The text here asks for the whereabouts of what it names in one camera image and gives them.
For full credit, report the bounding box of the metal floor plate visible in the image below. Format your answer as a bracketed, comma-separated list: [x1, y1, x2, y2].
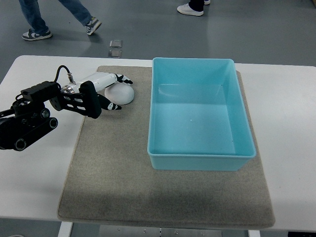
[109, 39, 122, 48]
[108, 49, 122, 58]

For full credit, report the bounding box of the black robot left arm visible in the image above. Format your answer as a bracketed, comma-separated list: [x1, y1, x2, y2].
[0, 65, 83, 151]

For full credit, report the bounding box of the upper metal floor plate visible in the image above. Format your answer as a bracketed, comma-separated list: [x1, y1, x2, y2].
[109, 39, 122, 48]

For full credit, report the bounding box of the white bear head toy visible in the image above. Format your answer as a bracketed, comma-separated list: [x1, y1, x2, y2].
[104, 83, 134, 105]

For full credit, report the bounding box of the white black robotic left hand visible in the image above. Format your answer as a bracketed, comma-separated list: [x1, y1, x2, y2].
[61, 72, 133, 110]

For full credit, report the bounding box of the light blue plastic box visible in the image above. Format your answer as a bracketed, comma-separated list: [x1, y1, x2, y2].
[147, 57, 257, 171]

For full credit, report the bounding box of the white sneaker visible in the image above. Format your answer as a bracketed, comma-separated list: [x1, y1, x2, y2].
[177, 3, 204, 16]

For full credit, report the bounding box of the person in blue jeans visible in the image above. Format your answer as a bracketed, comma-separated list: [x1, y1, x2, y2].
[19, 0, 101, 41]

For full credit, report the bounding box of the lower metal floor plate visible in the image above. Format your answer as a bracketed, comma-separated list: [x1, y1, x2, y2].
[108, 49, 122, 58]

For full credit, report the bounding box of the grey felt mat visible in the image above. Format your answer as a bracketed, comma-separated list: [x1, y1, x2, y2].
[57, 66, 275, 229]

